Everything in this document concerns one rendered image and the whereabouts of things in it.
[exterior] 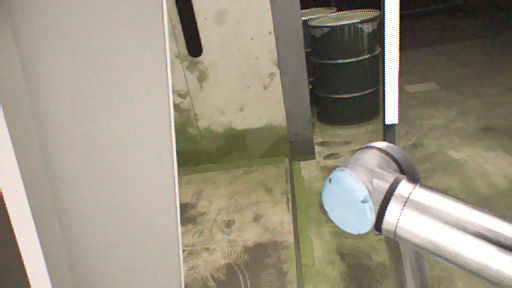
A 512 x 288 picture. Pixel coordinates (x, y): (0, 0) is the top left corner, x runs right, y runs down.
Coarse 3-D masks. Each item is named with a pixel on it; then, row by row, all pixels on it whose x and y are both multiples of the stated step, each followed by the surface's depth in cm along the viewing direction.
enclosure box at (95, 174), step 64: (0, 0) 78; (64, 0) 79; (128, 0) 79; (0, 64) 79; (64, 64) 85; (128, 64) 85; (0, 128) 29; (64, 128) 92; (128, 128) 92; (0, 192) 29; (64, 192) 101; (128, 192) 100; (0, 256) 32; (64, 256) 109; (128, 256) 110
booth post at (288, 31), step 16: (272, 0) 225; (288, 0) 225; (272, 16) 230; (288, 16) 229; (288, 32) 233; (288, 48) 238; (304, 48) 237; (288, 64) 243; (304, 64) 242; (288, 80) 247; (304, 80) 247; (288, 96) 252; (304, 96) 252; (288, 112) 258; (304, 112) 257; (288, 128) 263; (304, 128) 263; (304, 144) 268; (304, 160) 274
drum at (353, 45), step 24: (312, 24) 291; (336, 24) 276; (360, 24) 275; (312, 48) 305; (336, 48) 284; (360, 48) 283; (336, 72) 293; (360, 72) 291; (336, 96) 302; (360, 96) 300; (336, 120) 313; (360, 120) 309
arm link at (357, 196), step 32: (352, 160) 71; (384, 160) 70; (352, 192) 63; (384, 192) 63; (416, 192) 62; (352, 224) 67; (384, 224) 63; (416, 224) 60; (448, 224) 57; (480, 224) 56; (448, 256) 58; (480, 256) 55
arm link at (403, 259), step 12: (372, 144) 75; (384, 144) 74; (396, 156) 72; (408, 156) 76; (408, 168) 73; (420, 180) 78; (384, 240) 87; (396, 240) 83; (396, 252) 84; (408, 252) 83; (420, 252) 84; (396, 264) 86; (408, 264) 84; (420, 264) 84; (396, 276) 88; (408, 276) 85; (420, 276) 85
